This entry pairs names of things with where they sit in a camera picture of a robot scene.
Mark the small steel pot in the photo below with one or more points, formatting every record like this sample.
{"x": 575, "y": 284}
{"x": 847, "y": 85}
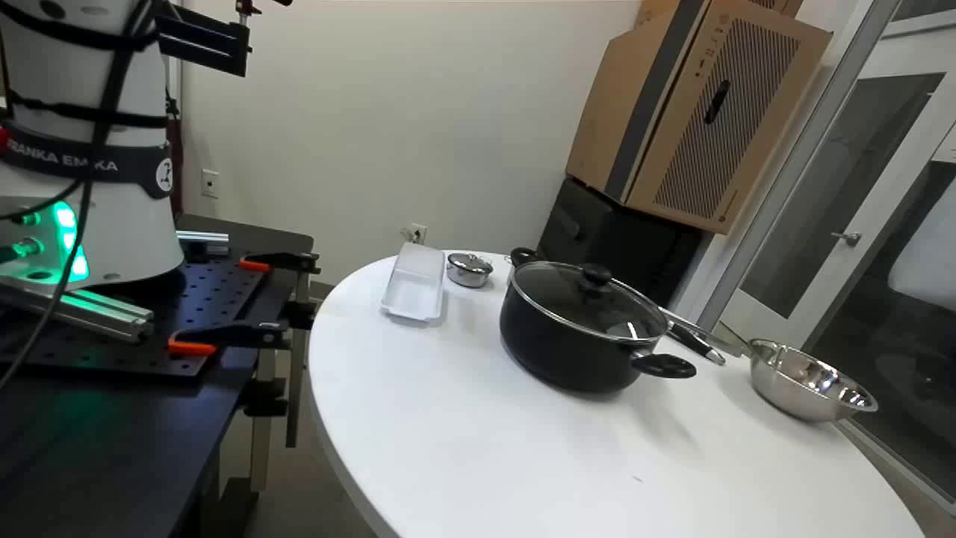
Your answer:
{"x": 471, "y": 278}

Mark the glass lid with black knob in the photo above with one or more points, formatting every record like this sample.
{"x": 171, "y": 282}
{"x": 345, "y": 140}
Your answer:
{"x": 572, "y": 293}

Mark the large black pot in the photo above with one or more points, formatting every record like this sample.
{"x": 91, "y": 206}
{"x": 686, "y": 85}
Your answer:
{"x": 557, "y": 348}

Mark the clear plastic container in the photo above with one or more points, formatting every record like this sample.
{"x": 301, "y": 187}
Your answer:
{"x": 413, "y": 284}

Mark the large black equipment case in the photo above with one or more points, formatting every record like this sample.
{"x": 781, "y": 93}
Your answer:
{"x": 608, "y": 239}

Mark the brown cardboard box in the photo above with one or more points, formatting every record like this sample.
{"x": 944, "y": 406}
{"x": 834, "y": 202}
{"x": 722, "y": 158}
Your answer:
{"x": 687, "y": 109}

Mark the black perforated workbench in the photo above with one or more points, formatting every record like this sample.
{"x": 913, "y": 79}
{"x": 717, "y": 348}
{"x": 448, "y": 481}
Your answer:
{"x": 108, "y": 438}

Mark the white glass door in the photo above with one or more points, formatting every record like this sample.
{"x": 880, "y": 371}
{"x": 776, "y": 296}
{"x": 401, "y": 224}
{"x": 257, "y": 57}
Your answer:
{"x": 897, "y": 218}

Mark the white wall outlet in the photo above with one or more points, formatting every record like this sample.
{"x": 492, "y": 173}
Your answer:
{"x": 211, "y": 182}
{"x": 416, "y": 235}

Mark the dark camera stand pole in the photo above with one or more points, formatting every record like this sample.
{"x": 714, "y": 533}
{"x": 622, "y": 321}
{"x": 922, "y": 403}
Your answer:
{"x": 174, "y": 130}

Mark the black stereo camera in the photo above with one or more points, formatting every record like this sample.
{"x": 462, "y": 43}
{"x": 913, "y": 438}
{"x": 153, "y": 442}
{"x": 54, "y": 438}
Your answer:
{"x": 203, "y": 39}

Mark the aluminium profile rail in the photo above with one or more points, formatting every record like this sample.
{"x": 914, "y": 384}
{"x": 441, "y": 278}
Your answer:
{"x": 85, "y": 312}

